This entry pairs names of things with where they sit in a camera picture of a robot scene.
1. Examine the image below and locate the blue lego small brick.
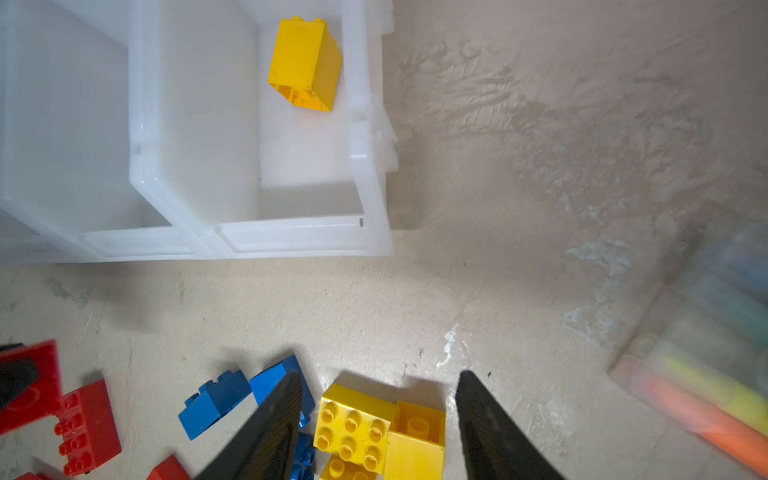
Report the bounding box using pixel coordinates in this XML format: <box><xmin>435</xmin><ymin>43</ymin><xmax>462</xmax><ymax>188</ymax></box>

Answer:
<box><xmin>178</xmin><ymin>370</ymin><xmax>252</xmax><ymax>440</ymax></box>

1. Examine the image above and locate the yellow lego brick tall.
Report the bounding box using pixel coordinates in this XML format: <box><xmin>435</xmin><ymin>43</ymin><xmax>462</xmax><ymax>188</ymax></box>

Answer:
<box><xmin>268</xmin><ymin>17</ymin><xmax>343</xmax><ymax>112</ymax></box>

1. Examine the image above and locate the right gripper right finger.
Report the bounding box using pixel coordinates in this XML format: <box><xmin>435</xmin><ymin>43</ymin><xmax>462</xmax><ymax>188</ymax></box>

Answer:
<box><xmin>455</xmin><ymin>370</ymin><xmax>563</xmax><ymax>479</ymax></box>

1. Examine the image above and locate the red lego long brick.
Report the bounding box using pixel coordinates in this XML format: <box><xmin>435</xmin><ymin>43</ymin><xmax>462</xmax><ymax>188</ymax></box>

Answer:
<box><xmin>1</xmin><ymin>340</ymin><xmax>62</xmax><ymax>435</ymax></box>

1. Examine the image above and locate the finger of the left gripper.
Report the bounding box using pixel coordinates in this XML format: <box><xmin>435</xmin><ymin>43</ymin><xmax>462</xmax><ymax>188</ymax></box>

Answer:
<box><xmin>1</xmin><ymin>344</ymin><xmax>40</xmax><ymax>411</ymax></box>

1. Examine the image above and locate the yellow lego brick top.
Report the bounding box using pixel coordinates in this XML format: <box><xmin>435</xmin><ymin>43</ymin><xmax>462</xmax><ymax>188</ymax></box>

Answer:
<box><xmin>314</xmin><ymin>383</ymin><xmax>397</xmax><ymax>475</ymax></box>

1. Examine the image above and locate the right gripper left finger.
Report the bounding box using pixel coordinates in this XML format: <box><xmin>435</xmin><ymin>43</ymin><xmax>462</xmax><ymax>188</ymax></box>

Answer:
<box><xmin>197</xmin><ymin>372</ymin><xmax>303</xmax><ymax>479</ymax></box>

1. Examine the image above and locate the white bin right compartment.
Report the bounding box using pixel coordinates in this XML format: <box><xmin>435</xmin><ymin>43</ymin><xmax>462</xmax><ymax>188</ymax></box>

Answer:
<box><xmin>128</xmin><ymin>1</ymin><xmax>399</xmax><ymax>259</ymax></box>

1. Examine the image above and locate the white bin compartment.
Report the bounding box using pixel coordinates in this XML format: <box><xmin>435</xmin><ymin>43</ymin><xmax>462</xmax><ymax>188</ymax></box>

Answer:
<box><xmin>1</xmin><ymin>1</ymin><xmax>193</xmax><ymax>264</ymax></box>
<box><xmin>128</xmin><ymin>1</ymin><xmax>399</xmax><ymax>259</ymax></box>

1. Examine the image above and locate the red lego small brick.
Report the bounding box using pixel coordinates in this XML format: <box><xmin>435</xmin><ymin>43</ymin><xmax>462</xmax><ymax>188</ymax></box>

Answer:
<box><xmin>147</xmin><ymin>454</ymin><xmax>191</xmax><ymax>480</ymax></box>

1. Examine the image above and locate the white bin middle compartment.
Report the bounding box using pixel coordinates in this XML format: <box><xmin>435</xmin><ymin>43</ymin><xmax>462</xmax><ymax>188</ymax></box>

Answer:
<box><xmin>1</xmin><ymin>1</ymin><xmax>193</xmax><ymax>264</ymax></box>

